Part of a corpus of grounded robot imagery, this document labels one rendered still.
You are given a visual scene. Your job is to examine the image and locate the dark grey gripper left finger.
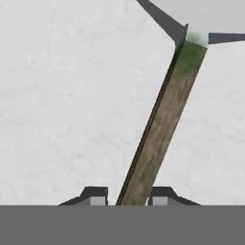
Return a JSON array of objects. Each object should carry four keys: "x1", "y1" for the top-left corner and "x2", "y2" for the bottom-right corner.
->
[{"x1": 58, "y1": 186, "x2": 109, "y2": 207}]

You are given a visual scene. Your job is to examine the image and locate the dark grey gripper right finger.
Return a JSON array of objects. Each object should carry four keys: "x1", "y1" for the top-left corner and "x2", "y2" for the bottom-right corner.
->
[{"x1": 148, "y1": 186, "x2": 202, "y2": 207}]

